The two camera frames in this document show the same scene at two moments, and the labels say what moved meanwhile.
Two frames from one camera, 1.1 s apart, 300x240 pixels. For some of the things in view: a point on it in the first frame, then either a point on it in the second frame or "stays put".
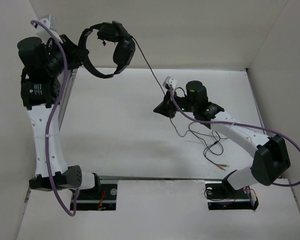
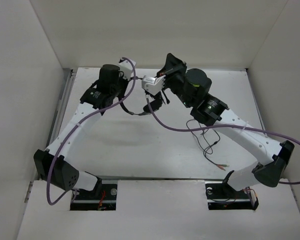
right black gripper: (166, 107) to (173, 64)
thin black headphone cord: (190, 124) to (222, 166)
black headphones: (124, 49) to (155, 103)
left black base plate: (105, 198) stays put
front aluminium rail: (135, 178) stays put
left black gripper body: (56, 65) to (119, 90)
